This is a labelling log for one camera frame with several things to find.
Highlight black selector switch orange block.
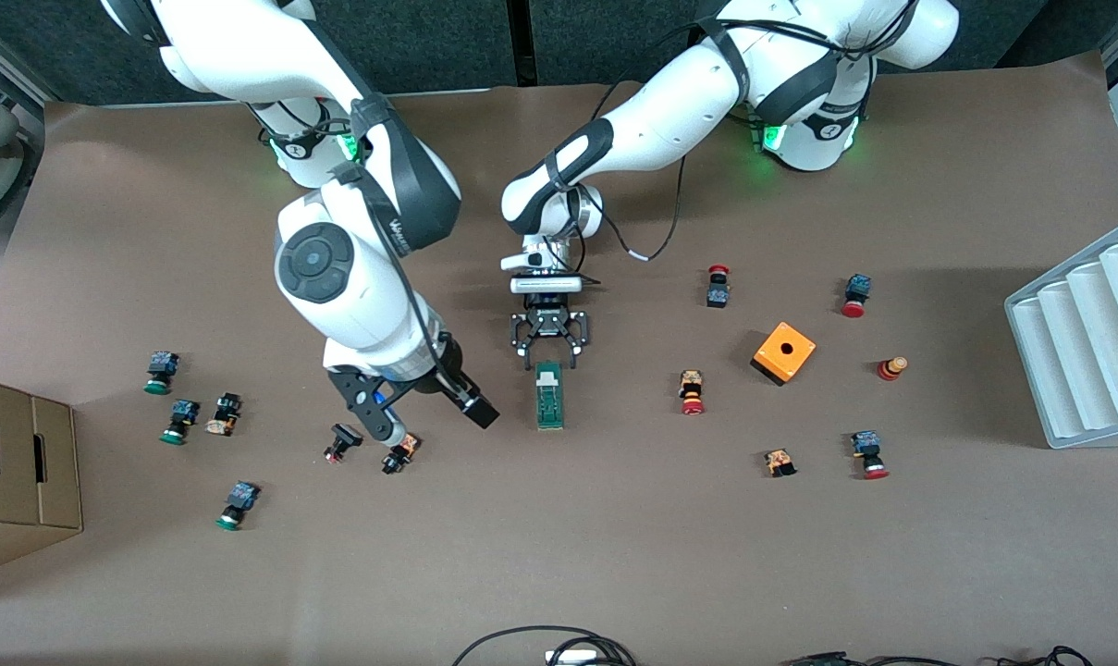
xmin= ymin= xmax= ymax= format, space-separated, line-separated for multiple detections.
xmin=381 ymin=433 xmax=421 ymax=475
xmin=204 ymin=392 xmax=242 ymax=437

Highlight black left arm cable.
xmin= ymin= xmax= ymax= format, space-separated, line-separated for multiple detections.
xmin=600 ymin=153 xmax=691 ymax=265

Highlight black flat indicator red terminals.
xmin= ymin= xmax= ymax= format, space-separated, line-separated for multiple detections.
xmin=323 ymin=423 xmax=365 ymax=464

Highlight orange button enclosure box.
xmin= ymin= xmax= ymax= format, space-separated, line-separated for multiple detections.
xmin=751 ymin=321 xmax=817 ymax=387

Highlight brown table cover paper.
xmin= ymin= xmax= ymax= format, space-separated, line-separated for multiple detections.
xmin=0 ymin=51 xmax=1118 ymax=666

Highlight brown cardboard box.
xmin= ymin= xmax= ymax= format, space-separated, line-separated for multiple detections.
xmin=0 ymin=373 xmax=84 ymax=579

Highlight green load switch white handle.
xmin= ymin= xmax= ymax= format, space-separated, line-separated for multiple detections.
xmin=534 ymin=361 xmax=566 ymax=431

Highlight black cable loop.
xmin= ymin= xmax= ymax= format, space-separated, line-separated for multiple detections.
xmin=451 ymin=626 xmax=638 ymax=666

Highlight grey ribbed tray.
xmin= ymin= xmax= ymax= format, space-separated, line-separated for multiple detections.
xmin=1003 ymin=220 xmax=1118 ymax=451

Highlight green mushroom button blue block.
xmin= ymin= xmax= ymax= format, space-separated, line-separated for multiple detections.
xmin=159 ymin=400 xmax=201 ymax=446
xmin=143 ymin=351 xmax=181 ymax=396
xmin=215 ymin=481 xmax=262 ymax=532

